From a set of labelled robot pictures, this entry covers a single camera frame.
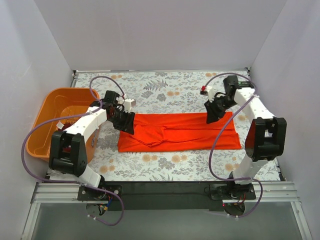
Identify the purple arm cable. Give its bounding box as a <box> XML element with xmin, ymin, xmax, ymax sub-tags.
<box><xmin>204</xmin><ymin>72</ymin><xmax>263</xmax><ymax>219</ymax></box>
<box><xmin>21</xmin><ymin>76</ymin><xmax>128</xmax><ymax>226</ymax></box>

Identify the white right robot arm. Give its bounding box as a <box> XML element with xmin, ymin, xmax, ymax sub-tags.
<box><xmin>200</xmin><ymin>72</ymin><xmax>287</xmax><ymax>199</ymax></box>

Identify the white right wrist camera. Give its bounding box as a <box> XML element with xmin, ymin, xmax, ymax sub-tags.
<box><xmin>200</xmin><ymin>85</ymin><xmax>218</xmax><ymax>102</ymax></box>

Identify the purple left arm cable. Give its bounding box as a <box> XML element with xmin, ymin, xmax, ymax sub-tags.
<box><xmin>21</xmin><ymin>76</ymin><xmax>128</xmax><ymax>226</ymax></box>

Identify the dark red t-shirt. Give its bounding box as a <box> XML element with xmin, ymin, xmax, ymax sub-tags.
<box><xmin>60</xmin><ymin>124</ymin><xmax>74</xmax><ymax>153</ymax></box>

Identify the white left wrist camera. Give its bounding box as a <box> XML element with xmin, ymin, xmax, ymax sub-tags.
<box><xmin>122</xmin><ymin>98</ymin><xmax>137</xmax><ymax>113</ymax></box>

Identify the orange t-shirt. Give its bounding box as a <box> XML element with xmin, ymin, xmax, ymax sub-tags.
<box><xmin>117</xmin><ymin>111</ymin><xmax>233</xmax><ymax>153</ymax></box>

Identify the orange plastic basket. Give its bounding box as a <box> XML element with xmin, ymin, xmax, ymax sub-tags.
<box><xmin>26</xmin><ymin>87</ymin><xmax>100</xmax><ymax>162</ymax></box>

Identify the aluminium frame rail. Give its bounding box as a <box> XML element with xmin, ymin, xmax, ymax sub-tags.
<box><xmin>21</xmin><ymin>181</ymin><xmax>312</xmax><ymax>240</ymax></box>

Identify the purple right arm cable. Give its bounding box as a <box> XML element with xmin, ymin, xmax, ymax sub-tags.
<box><xmin>204</xmin><ymin>72</ymin><xmax>263</xmax><ymax>219</ymax></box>

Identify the floral patterned table mat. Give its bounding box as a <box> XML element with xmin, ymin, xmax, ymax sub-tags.
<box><xmin>73</xmin><ymin>70</ymin><xmax>246</xmax><ymax>181</ymax></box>

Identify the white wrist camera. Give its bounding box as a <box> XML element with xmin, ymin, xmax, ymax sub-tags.
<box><xmin>200</xmin><ymin>85</ymin><xmax>218</xmax><ymax>102</ymax></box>
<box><xmin>122</xmin><ymin>98</ymin><xmax>137</xmax><ymax>113</ymax></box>

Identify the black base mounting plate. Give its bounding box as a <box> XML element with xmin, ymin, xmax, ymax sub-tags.
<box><xmin>77</xmin><ymin>181</ymin><xmax>256</xmax><ymax>212</ymax></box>

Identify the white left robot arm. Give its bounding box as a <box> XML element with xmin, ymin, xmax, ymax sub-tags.
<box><xmin>49</xmin><ymin>90</ymin><xmax>136</xmax><ymax>200</ymax></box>

